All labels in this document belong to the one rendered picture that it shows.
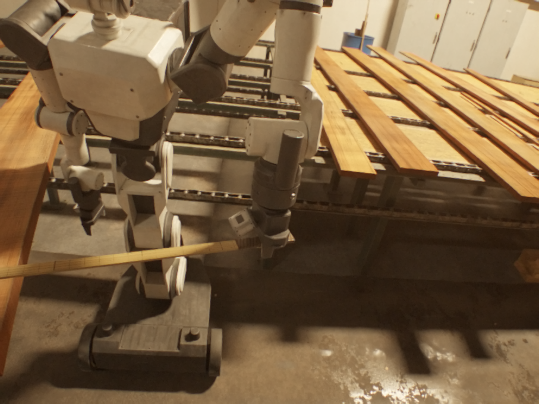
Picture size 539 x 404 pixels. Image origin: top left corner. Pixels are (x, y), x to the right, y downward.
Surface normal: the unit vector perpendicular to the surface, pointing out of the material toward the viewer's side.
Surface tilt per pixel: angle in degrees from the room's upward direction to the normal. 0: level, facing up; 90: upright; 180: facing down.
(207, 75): 119
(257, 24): 131
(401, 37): 90
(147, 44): 25
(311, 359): 0
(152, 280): 20
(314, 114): 81
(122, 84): 114
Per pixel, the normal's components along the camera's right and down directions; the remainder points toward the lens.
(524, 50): 0.02, 0.53
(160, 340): 0.12, -0.83
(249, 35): 0.32, 0.93
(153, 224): 0.14, -0.59
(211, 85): -0.18, 0.87
